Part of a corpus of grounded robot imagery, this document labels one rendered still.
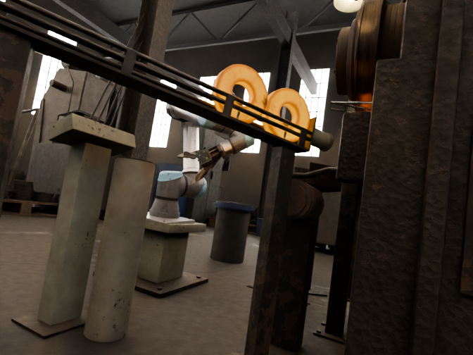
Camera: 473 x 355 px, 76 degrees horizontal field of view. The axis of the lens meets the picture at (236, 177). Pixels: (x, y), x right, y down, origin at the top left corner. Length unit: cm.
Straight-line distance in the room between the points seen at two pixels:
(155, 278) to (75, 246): 55
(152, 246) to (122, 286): 57
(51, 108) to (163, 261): 557
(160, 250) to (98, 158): 60
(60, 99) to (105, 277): 587
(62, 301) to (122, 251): 25
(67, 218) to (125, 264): 23
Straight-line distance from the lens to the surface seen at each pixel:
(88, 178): 105
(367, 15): 135
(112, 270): 96
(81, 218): 106
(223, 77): 82
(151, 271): 153
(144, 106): 412
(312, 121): 95
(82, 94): 633
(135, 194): 93
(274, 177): 87
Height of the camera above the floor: 43
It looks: 5 degrees up
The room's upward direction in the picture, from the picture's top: 8 degrees clockwise
